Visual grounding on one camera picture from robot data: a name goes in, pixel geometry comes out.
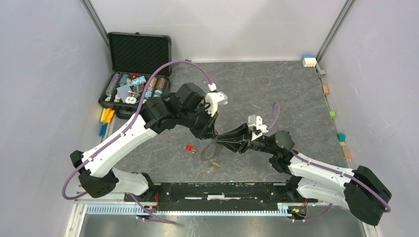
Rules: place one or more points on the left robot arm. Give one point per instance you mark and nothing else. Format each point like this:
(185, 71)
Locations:
(189, 107)

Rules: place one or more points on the white blue toy block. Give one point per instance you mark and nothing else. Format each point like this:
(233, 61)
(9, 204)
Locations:
(309, 61)

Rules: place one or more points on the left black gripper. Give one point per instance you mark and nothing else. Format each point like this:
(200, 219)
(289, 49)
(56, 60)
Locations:
(207, 131)

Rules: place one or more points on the tan wooden cube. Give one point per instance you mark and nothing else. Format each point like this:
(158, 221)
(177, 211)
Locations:
(347, 155)

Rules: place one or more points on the small red tag key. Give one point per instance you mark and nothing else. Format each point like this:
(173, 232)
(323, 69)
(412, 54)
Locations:
(191, 148)

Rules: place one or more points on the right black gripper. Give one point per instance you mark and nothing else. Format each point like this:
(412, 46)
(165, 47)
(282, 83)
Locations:
(241, 132)

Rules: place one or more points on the grey block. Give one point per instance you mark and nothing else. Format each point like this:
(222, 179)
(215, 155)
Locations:
(320, 72)

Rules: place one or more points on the yellow orange toy block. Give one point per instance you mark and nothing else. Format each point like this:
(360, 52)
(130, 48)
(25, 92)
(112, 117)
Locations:
(107, 115)

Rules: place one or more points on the black poker chip case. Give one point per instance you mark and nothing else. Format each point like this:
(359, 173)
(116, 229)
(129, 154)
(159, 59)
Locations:
(134, 58)

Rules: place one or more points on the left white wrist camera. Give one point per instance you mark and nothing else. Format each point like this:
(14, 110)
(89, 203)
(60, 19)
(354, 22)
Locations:
(215, 99)

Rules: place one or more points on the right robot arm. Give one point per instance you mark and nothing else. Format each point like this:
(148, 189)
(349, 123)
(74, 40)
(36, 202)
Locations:
(358, 190)

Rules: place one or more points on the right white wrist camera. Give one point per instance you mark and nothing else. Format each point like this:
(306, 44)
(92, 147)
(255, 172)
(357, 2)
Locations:
(256, 126)

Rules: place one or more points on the teal cube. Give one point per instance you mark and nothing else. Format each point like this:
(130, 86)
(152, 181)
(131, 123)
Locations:
(341, 137)

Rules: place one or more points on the orange wooden cube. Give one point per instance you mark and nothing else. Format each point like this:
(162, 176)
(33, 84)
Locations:
(325, 89)

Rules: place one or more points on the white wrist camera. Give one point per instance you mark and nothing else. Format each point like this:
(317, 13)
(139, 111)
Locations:
(215, 99)
(256, 126)

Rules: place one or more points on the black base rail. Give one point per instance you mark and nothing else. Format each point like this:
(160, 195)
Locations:
(231, 196)

